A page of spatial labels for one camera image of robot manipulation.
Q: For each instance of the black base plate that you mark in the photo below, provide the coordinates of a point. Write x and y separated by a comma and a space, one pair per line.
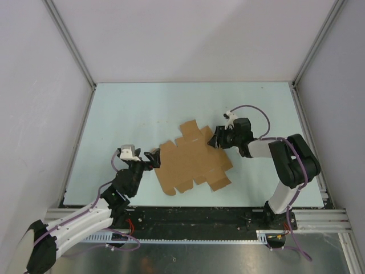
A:
199, 233

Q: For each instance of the perforated cable duct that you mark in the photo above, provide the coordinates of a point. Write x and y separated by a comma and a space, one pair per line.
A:
108, 237

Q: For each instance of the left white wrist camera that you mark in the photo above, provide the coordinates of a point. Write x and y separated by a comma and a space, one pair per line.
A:
128, 153

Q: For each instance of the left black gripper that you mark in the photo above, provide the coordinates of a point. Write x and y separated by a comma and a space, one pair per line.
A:
153, 156

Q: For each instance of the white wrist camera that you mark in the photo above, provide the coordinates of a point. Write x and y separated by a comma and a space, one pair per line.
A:
230, 117
128, 153

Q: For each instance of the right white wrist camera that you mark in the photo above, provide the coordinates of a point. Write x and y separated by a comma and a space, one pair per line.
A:
230, 117

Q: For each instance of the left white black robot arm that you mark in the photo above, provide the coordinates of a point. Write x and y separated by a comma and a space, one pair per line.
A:
52, 240

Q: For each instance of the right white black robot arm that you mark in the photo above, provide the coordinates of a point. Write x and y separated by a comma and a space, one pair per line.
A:
294, 162

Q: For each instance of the aluminium frame rail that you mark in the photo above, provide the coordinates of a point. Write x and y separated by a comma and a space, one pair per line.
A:
320, 221

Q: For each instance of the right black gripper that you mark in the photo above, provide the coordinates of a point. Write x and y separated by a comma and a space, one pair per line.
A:
217, 140

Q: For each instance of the brown cardboard box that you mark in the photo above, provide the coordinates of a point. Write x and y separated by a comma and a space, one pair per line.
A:
189, 160

